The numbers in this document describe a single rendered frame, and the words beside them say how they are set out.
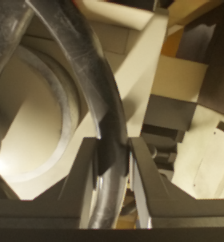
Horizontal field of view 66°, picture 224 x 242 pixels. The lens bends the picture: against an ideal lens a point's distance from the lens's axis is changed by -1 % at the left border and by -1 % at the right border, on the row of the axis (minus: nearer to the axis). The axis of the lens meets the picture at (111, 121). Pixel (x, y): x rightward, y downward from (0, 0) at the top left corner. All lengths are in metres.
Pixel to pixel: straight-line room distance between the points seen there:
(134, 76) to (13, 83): 0.21
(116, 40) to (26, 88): 0.18
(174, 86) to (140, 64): 0.73
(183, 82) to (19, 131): 0.95
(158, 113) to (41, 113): 0.88
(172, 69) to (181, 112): 0.26
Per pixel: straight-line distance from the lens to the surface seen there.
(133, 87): 0.36
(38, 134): 0.27
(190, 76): 1.10
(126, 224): 1.50
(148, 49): 0.36
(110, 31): 0.35
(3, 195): 0.21
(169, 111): 1.09
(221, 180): 0.84
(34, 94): 0.26
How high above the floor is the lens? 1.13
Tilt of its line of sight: 3 degrees down
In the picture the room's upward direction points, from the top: 80 degrees counter-clockwise
